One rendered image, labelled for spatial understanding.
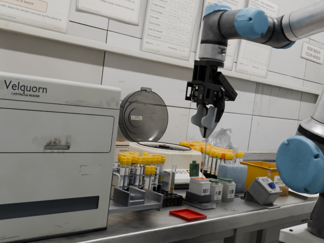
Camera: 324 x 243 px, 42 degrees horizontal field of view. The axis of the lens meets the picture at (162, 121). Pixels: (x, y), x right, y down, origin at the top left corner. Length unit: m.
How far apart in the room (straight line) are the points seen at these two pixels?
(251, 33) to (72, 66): 0.73
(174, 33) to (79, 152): 1.13
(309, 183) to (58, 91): 0.51
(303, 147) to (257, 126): 1.59
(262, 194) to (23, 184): 0.78
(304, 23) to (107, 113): 0.55
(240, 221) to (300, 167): 0.38
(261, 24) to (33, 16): 0.76
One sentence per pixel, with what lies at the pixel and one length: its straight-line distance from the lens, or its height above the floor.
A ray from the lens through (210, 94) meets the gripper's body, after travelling 1.15.
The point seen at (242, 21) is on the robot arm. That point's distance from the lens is 1.09.
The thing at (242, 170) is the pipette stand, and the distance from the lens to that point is 1.44.
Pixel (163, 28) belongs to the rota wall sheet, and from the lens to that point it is 1.84.
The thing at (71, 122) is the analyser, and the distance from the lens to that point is 0.82.
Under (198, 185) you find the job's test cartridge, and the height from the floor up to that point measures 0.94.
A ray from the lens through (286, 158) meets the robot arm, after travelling 0.91.
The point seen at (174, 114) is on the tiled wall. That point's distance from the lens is 1.92.
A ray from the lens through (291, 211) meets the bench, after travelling 1.46.
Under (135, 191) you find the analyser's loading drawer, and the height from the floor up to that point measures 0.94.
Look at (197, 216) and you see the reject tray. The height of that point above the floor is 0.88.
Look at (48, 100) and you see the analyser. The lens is 0.79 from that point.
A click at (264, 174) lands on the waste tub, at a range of 1.49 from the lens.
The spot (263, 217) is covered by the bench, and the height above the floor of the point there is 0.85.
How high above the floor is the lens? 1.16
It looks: 3 degrees down
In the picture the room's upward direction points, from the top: 7 degrees clockwise
